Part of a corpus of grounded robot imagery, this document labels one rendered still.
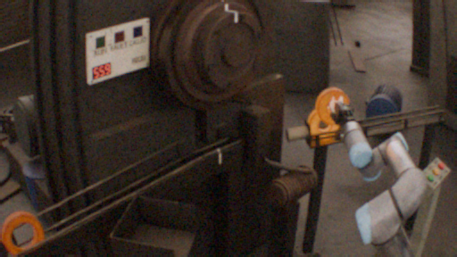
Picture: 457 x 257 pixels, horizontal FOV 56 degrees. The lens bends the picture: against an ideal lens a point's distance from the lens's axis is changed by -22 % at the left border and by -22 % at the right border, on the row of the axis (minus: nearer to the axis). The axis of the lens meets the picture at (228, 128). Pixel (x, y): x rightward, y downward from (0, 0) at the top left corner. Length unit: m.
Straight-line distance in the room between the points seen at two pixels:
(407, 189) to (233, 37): 0.81
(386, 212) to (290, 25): 3.32
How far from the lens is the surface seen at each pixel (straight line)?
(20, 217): 1.63
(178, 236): 1.71
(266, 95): 2.28
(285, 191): 2.18
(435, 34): 4.35
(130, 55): 1.81
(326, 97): 2.13
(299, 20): 4.55
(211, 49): 1.74
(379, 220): 1.43
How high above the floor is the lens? 1.60
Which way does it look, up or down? 24 degrees down
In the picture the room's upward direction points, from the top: straight up
